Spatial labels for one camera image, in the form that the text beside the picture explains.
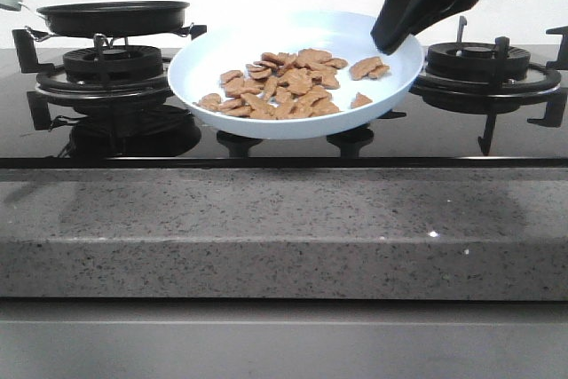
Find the light blue plate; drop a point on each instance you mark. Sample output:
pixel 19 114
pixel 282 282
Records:
pixel 195 70

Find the brown meat pieces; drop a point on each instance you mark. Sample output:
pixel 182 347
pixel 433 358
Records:
pixel 288 86

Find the black frying pan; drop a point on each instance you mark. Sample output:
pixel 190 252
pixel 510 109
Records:
pixel 116 19

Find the right black gas burner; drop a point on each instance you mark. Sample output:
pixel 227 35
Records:
pixel 474 62

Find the black gas burner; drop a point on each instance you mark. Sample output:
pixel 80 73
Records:
pixel 119 64
pixel 474 62

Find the right black pan support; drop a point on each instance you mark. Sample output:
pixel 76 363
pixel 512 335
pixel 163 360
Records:
pixel 483 86

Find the black pan support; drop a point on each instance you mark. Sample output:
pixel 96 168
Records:
pixel 483 86
pixel 107 99

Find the left black gas burner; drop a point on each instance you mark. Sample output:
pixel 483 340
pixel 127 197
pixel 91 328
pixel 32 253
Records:
pixel 119 64

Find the left black pan support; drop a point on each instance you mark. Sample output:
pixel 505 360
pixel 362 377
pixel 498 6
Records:
pixel 107 99

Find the black glass gas hob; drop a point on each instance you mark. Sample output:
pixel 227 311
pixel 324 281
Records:
pixel 38 135

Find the grey cabinet front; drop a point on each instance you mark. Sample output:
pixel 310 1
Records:
pixel 276 339

